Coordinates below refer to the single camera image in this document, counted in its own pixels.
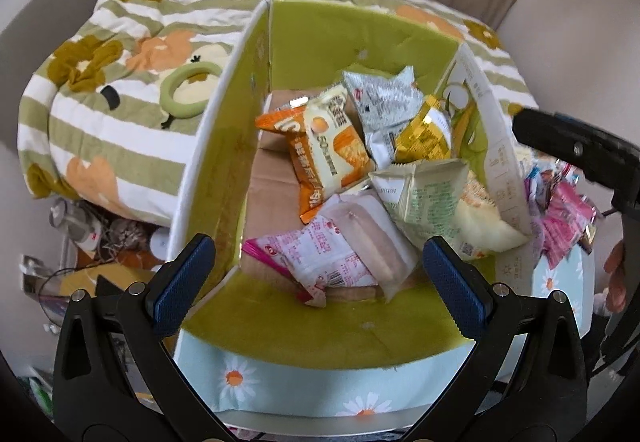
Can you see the person's right hand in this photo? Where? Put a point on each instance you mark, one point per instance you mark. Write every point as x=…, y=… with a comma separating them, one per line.
x=616, y=277

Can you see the red white blue packet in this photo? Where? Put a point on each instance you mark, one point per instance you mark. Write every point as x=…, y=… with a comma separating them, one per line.
x=542, y=182

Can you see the translucent pale pink packet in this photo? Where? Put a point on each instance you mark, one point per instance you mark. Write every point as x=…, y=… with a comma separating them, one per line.
x=375, y=227

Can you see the yellow foil snack packet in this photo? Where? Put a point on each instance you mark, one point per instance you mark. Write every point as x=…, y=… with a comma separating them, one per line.
x=425, y=136

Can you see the pale yellow snack packet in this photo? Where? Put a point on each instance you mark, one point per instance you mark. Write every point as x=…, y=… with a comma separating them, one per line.
x=492, y=222

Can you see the green cardboard box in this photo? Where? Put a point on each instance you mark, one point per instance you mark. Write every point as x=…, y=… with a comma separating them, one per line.
x=320, y=36

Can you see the daisy print tablecloth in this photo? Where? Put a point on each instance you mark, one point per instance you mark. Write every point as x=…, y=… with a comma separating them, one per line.
x=300, y=387

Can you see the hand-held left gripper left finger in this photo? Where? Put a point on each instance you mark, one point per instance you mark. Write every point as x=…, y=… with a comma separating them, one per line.
x=182, y=287

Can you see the orange white bread packet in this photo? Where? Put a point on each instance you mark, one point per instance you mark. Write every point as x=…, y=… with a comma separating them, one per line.
x=325, y=156

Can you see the grey white snack packet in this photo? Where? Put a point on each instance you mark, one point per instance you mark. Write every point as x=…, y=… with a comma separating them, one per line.
x=385, y=106

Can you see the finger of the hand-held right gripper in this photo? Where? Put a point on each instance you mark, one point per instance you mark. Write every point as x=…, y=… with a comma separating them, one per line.
x=560, y=136

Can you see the floral striped blanket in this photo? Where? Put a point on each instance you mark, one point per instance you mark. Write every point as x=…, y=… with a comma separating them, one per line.
x=100, y=146

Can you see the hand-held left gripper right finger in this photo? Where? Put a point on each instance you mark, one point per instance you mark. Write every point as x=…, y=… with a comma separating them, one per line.
x=455, y=289

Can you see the pink white snack packet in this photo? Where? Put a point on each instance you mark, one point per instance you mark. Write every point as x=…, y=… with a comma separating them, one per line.
x=320, y=257

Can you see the pale green snack packet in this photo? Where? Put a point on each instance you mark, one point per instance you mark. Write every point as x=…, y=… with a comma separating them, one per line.
x=430, y=197

